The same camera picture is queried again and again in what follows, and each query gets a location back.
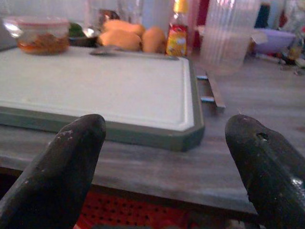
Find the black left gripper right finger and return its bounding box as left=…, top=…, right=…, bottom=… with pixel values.
left=224, top=114, right=305, bottom=229

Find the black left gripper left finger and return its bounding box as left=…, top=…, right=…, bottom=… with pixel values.
left=0, top=114, right=107, bottom=229

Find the red perforated plastic stool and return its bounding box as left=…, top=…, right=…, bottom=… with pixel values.
left=76, top=190, right=198, bottom=229

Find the white cutting board green rim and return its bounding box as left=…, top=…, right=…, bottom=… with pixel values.
left=0, top=45, right=205, bottom=152

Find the purple plastic bowl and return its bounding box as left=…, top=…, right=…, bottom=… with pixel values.
left=253, top=28, right=297, bottom=55

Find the clear ribbed plastic cup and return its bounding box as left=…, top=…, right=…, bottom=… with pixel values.
left=199, top=0, right=261, bottom=76

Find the clear food container red lid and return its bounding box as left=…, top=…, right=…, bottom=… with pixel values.
left=2, top=16, right=71, bottom=55

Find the black bowl with greens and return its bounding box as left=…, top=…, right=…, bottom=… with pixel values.
left=68, top=22, right=101, bottom=48

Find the yellow mango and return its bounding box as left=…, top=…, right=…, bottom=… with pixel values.
left=102, top=20, right=146, bottom=36
left=98, top=29, right=142, bottom=51
left=142, top=26, right=167, bottom=53

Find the yellow red snack packet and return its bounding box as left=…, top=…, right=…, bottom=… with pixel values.
left=165, top=23, right=188, bottom=57

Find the clear bottle yellow cap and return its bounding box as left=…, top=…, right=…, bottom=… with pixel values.
left=172, top=0, right=191, bottom=27

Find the metal bar handle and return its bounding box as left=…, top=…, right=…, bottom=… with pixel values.
left=196, top=70, right=226, bottom=113

